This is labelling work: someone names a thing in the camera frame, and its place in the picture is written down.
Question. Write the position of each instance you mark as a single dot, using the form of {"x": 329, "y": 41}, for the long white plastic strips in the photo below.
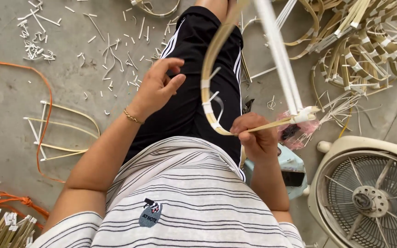
{"x": 281, "y": 55}

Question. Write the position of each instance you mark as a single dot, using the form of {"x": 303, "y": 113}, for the black shorts white stripes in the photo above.
{"x": 188, "y": 86}

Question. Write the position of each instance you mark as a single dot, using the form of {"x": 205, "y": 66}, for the white striped shirt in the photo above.
{"x": 184, "y": 203}

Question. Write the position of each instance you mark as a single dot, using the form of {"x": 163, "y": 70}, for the curved bamboo frame white bindings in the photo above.
{"x": 207, "y": 74}

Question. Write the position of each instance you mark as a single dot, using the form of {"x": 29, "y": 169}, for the person's right hand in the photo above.
{"x": 258, "y": 136}

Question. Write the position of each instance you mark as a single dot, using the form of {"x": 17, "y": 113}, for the cream electric fan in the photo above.
{"x": 367, "y": 196}

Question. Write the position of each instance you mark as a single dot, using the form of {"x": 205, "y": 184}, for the light blue plastic stool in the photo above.
{"x": 290, "y": 163}

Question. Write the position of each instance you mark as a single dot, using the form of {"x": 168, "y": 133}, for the bundle of bamboo sticks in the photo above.
{"x": 2, "y": 230}

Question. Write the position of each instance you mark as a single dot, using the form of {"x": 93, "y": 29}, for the heap of bamboo frames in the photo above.
{"x": 364, "y": 41}

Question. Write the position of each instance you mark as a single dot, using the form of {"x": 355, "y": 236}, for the person's left hand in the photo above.
{"x": 152, "y": 90}

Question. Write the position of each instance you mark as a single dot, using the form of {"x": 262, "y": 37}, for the pink plastic bag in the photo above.
{"x": 307, "y": 127}

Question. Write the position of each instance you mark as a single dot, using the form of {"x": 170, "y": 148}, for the bent bamboo frame white rods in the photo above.
{"x": 64, "y": 150}
{"x": 78, "y": 113}

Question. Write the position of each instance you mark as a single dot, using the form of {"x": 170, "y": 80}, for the scattered white strip scraps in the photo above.
{"x": 112, "y": 58}

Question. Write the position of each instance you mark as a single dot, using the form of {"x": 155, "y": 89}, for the bamboo hoop with white wraps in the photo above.
{"x": 153, "y": 13}

